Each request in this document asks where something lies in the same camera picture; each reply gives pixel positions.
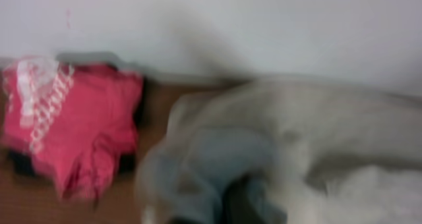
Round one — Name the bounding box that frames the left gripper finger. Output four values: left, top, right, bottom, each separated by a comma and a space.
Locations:
222, 179, 264, 224

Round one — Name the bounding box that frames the beige t-shirt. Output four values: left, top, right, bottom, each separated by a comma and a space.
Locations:
135, 78, 421, 223

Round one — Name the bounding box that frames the red printed t-shirt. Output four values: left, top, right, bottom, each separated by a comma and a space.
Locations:
0, 55, 144, 202

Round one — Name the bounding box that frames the black folded garment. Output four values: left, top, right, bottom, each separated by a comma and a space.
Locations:
6, 51, 148, 208

